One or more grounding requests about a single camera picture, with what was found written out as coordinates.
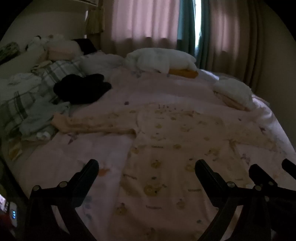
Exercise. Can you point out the cream printed baby romper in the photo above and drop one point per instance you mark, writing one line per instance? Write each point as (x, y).
(161, 143)

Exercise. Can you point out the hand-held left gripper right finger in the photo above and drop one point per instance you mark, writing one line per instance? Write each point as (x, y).
(202, 170)

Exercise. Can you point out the yellow fringed curtain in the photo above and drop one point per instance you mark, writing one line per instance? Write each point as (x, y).
(94, 23)

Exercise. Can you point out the pink printed blanket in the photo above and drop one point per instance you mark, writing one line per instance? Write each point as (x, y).
(161, 88)

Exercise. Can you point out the light blue garment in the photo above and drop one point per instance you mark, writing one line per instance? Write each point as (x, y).
(39, 115)

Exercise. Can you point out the small white socks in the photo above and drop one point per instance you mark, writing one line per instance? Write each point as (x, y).
(42, 135)

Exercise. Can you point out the black garment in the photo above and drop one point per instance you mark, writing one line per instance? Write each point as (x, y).
(81, 89)

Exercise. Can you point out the device with blue lights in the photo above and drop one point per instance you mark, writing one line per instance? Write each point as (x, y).
(12, 210)

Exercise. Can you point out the plaid blanket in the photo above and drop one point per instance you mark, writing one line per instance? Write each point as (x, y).
(57, 69)

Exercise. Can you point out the beige curtain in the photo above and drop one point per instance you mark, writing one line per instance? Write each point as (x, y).
(242, 34)

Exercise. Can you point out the dark pillow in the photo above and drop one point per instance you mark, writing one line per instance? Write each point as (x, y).
(86, 45)

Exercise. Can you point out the white folded towel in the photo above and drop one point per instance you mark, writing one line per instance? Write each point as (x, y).
(233, 90)

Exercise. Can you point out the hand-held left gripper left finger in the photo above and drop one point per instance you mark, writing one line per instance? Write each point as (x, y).
(90, 168)

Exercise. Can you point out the pink curtain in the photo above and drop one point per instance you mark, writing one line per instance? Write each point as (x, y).
(143, 18)

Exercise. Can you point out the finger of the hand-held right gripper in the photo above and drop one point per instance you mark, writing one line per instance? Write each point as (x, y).
(260, 172)
(289, 165)

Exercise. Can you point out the white printed garment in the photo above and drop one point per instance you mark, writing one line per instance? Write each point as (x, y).
(23, 78)

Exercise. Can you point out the grey white pillow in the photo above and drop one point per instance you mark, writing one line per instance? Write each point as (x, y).
(99, 62)

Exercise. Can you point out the yellow cushion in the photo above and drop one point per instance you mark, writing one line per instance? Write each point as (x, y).
(182, 73)

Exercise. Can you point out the green patterned cloth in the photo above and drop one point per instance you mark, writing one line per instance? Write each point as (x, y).
(8, 49)

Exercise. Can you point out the teal curtain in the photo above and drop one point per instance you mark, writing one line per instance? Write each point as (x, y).
(185, 23)

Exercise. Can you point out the white plush toy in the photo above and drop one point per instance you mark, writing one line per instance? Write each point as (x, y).
(34, 41)

